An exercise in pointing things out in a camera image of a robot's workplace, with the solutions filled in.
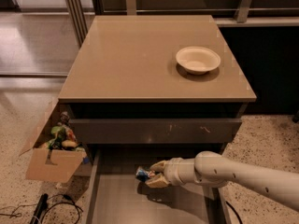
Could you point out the open middle drawer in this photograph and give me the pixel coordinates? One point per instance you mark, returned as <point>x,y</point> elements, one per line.
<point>117,197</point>

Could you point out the grey drawer cabinet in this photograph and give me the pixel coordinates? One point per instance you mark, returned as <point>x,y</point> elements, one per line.
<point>127,69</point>

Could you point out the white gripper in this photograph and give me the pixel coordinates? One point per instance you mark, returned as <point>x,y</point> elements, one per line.
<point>171,172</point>

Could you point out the cardboard box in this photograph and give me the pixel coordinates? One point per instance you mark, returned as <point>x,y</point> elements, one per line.
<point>52,165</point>

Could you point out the white paper bowl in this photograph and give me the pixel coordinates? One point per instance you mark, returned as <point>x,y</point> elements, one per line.
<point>198,60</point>

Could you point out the snack items in box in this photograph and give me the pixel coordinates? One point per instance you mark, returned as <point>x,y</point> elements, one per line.
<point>63,137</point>

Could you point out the grey top drawer front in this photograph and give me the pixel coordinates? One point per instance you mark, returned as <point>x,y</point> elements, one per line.
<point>155,131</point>

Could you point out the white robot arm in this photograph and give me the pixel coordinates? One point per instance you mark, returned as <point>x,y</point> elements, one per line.
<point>212,169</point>

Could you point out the metal railing frame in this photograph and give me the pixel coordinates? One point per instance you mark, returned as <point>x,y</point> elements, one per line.
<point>228,13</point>

